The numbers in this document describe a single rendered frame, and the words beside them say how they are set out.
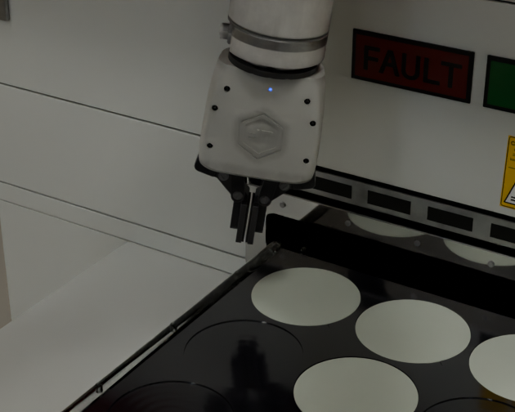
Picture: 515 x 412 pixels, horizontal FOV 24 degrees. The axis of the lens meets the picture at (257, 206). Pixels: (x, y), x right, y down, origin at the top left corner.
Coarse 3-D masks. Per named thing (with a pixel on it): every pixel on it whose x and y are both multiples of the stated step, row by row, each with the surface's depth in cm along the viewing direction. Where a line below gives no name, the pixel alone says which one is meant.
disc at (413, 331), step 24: (384, 312) 107; (408, 312) 107; (432, 312) 107; (360, 336) 104; (384, 336) 104; (408, 336) 104; (432, 336) 104; (456, 336) 104; (408, 360) 101; (432, 360) 101
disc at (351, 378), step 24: (336, 360) 101; (360, 360) 101; (312, 384) 98; (336, 384) 98; (360, 384) 98; (384, 384) 98; (408, 384) 98; (312, 408) 95; (336, 408) 95; (360, 408) 95; (384, 408) 95; (408, 408) 95
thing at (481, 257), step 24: (288, 192) 119; (288, 216) 120; (312, 216) 118; (336, 216) 116; (360, 216) 115; (384, 216) 115; (264, 240) 123; (384, 240) 114; (408, 240) 113; (432, 240) 111; (456, 240) 110; (480, 240) 110; (336, 264) 120; (456, 264) 111; (480, 264) 110; (504, 264) 108
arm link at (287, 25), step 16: (240, 0) 94; (256, 0) 93; (272, 0) 93; (288, 0) 93; (304, 0) 93; (320, 0) 94; (240, 16) 95; (256, 16) 94; (272, 16) 93; (288, 16) 93; (304, 16) 94; (320, 16) 95; (256, 32) 94; (272, 32) 94; (288, 32) 94; (304, 32) 94; (320, 32) 95
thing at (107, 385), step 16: (256, 256) 116; (272, 256) 117; (224, 288) 111; (208, 304) 108; (176, 320) 106; (192, 320) 106; (160, 336) 103; (144, 352) 101; (128, 368) 99; (112, 384) 98; (80, 400) 95; (96, 400) 96
